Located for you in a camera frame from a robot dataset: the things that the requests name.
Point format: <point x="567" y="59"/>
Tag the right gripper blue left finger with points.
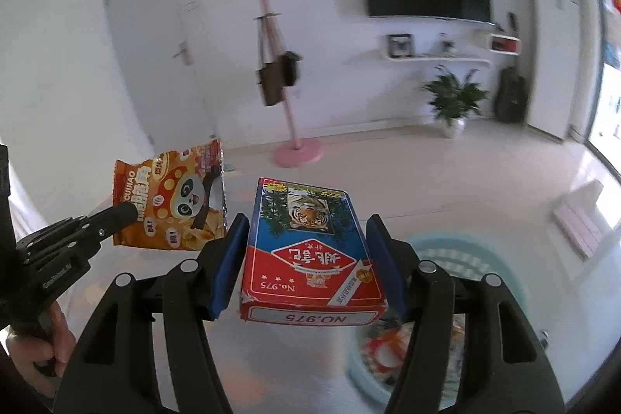
<point x="220" y="263"/>

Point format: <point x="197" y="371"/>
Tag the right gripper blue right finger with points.
<point x="396" y="265"/>

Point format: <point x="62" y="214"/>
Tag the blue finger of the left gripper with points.
<point x="112" y="220"/>

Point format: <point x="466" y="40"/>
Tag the small orange panda snack bag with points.
<point x="384" y="355"/>

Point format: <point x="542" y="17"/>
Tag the large orange panda snack bag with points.
<point x="179" y="197"/>

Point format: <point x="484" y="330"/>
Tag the blue red tiger card box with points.
<point x="307" y="263"/>

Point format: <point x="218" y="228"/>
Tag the white dotted tissue pack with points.
<point x="455" y="360"/>

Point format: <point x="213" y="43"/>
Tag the person's left hand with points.
<point x="25" y="351"/>

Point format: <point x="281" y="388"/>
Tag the teal plastic laundry basket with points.
<point x="445" y="260"/>

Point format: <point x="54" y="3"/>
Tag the pink coat rack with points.
<point x="297" y="151"/>

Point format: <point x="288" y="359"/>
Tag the black car key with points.
<point x="544" y="338"/>

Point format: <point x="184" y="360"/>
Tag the brown hanging bag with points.
<point x="270" y="69"/>

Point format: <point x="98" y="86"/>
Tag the potted green plant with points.
<point x="454" y="99"/>

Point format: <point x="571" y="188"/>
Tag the small black hanging bag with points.
<point x="288" y="60"/>

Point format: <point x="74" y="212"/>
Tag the black acoustic guitar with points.
<point x="511" y="98"/>

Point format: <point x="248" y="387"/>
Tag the white door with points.
<point x="158" y="72"/>

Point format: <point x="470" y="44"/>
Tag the framed butterfly picture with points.
<point x="400" y="46"/>

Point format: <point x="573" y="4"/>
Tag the white refrigerator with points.
<point x="556" y="62"/>

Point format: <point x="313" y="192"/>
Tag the white red cube shelf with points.
<point x="503" y="44"/>

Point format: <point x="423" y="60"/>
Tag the red chinese knot ornament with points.
<point x="617" y="1"/>

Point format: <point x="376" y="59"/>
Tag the white curved wall shelf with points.
<point x="380" y="55"/>

